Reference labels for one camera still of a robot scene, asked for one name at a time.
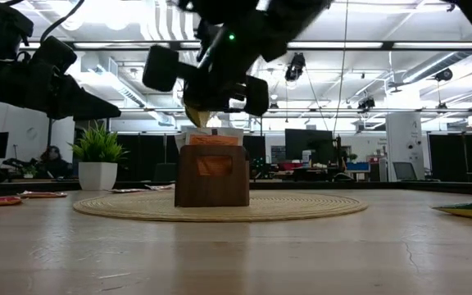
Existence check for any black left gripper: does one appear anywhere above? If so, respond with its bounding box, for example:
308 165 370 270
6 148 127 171
0 59 123 121

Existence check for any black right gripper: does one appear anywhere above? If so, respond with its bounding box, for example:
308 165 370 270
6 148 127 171
142 24 270 118

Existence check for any orange white tea bag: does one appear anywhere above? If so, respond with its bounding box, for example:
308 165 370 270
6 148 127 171
175 130 190 151
188 134 241 177
184 125 245 138

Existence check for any brown wooden tea box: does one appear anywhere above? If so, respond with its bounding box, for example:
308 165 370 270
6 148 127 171
174 144 251 208

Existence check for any green yellow tea bag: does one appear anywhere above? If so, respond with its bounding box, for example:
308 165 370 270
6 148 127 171
430 201 472 220

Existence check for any person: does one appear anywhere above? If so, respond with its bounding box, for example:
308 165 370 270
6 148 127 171
39 145 75 180

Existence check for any green plant in white pot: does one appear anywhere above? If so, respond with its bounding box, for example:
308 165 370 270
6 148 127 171
66 120 130 192

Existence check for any black partition panel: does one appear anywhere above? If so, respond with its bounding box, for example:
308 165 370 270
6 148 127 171
427 133 472 184
115 134 179 182

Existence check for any dark office chair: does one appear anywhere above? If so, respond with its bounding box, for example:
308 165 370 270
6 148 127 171
152 162 178 183

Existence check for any small potted plant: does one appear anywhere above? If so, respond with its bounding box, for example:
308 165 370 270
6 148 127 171
19 162 39 179

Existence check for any black wide monitor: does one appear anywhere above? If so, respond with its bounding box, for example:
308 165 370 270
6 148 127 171
284 128 335 166

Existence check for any round woven straw placemat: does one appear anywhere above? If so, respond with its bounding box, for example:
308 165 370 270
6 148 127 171
71 190 369 224

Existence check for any blue storage box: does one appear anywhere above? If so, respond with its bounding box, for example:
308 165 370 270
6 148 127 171
345 161 371 173

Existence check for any white square pillar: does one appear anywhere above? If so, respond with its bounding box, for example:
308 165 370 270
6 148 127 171
384 111 426 182

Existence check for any grey office chair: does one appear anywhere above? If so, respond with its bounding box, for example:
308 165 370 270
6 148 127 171
392 161 419 182

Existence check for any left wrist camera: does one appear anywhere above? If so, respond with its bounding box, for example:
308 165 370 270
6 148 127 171
29 35 79 75

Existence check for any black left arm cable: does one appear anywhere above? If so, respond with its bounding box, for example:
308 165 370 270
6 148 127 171
38 0 86 42

